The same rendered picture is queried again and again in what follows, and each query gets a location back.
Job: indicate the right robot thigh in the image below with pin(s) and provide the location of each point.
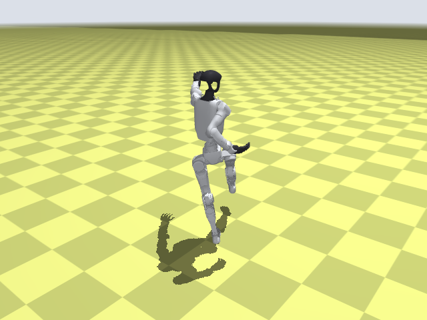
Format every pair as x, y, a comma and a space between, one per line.
229, 161

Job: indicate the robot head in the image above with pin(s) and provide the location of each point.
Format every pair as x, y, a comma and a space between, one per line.
210, 76

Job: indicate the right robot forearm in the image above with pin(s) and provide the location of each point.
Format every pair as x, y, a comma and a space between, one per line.
222, 142

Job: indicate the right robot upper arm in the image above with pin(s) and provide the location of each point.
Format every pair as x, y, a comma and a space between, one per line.
222, 113

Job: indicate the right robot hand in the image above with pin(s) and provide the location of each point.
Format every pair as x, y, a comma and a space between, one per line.
241, 149

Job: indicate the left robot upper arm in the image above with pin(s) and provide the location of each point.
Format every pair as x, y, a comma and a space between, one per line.
195, 95

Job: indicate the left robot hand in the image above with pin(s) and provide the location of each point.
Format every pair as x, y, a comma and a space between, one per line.
197, 76

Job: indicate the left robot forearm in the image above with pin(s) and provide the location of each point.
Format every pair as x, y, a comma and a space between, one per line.
195, 84

